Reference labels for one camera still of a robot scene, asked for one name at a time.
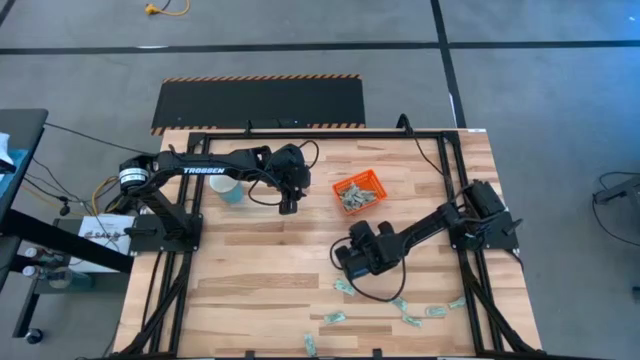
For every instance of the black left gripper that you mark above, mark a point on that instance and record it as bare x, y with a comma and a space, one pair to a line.
292, 170

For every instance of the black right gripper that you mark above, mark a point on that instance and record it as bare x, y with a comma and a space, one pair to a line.
372, 250

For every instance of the orange plastic basket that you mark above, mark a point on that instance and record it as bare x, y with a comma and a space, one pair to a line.
380, 186

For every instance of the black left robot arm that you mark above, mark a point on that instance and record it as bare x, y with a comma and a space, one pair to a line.
230, 162

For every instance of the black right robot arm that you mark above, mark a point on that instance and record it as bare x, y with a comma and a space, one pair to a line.
425, 225

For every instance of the teal cup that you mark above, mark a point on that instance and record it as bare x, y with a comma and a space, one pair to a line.
230, 192

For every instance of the black hazard-striped floor mat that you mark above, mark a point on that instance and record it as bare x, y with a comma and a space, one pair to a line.
260, 102

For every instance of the white cardboard box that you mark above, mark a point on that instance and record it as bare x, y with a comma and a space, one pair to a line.
100, 227

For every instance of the clear plastic bottle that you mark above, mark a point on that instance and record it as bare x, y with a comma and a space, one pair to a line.
42, 256
60, 277

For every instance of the black desk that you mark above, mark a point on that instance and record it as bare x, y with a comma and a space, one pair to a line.
20, 125

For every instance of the white tissue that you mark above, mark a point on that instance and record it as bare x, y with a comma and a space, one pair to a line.
5, 150

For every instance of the black caster wheel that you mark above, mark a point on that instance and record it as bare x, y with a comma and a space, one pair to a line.
33, 336

